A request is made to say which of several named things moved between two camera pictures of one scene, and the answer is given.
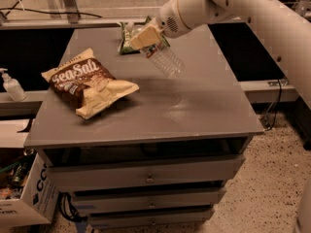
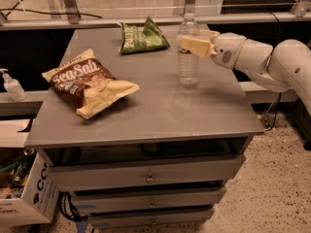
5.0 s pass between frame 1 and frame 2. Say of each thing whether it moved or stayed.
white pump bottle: stayed
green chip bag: stayed
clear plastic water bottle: moved
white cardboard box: stayed
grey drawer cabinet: stayed
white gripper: moved
